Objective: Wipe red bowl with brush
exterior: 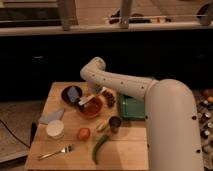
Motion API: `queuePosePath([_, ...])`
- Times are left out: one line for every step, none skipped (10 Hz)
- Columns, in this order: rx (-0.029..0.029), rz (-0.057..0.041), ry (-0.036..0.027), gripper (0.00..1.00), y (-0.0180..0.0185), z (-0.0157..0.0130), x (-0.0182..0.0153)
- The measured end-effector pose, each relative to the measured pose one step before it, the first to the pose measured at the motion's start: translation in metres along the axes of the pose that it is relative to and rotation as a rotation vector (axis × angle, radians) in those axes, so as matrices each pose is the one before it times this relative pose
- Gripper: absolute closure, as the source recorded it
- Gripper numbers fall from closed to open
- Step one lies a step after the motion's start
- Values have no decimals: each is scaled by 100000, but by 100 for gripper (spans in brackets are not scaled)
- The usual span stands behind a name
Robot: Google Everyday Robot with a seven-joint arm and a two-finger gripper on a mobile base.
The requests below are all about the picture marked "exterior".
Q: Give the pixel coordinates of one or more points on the red bowl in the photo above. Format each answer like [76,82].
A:
[92,108]

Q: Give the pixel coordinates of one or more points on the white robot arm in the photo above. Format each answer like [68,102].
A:
[173,135]

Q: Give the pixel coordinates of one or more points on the dark metal cup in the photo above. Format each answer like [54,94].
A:
[114,123]

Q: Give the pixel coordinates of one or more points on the dark plate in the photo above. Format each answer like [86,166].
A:
[65,97]

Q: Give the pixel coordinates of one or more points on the green tray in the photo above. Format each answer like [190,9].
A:
[131,109]

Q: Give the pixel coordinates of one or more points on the green chili pepper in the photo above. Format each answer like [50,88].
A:
[97,146]

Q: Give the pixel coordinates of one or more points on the grey cloth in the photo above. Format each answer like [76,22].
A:
[55,115]

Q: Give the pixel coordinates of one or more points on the orange tomato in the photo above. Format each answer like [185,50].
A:
[83,134]

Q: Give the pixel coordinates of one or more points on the white dish brush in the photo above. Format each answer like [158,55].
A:
[84,100]

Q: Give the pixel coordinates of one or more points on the yellow-green vegetable piece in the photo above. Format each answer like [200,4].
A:
[102,126]

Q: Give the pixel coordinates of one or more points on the silver fork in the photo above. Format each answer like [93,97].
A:
[66,149]

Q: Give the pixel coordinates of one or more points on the white cup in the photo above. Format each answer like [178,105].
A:
[55,129]

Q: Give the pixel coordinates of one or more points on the dark red food item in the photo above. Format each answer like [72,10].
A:
[110,99]

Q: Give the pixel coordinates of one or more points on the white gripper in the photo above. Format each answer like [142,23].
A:
[95,89]

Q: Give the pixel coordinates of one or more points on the blue sponge piece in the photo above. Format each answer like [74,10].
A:
[73,94]

